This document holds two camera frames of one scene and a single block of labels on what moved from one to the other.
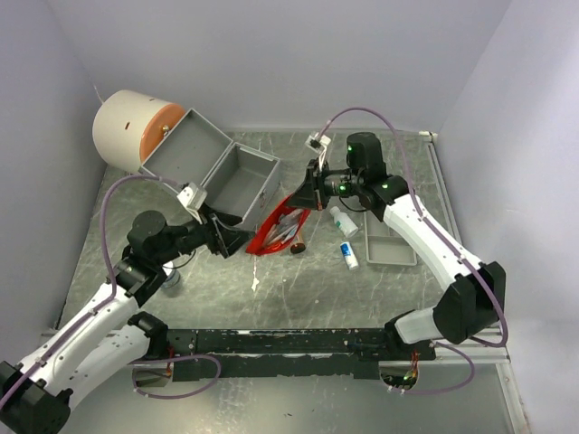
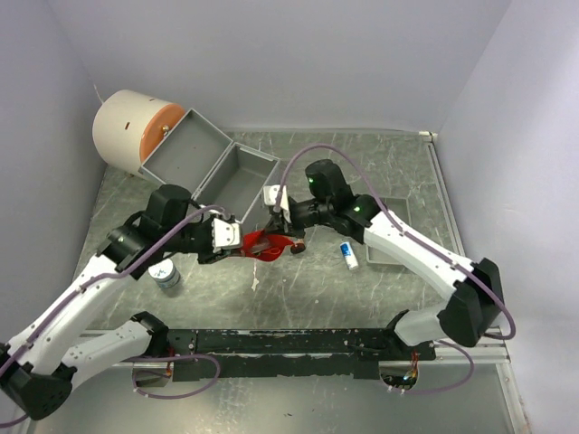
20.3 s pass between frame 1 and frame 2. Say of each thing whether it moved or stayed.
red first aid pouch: moved
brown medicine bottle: stayed
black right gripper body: moved
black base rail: stayed
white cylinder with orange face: stayed
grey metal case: stayed
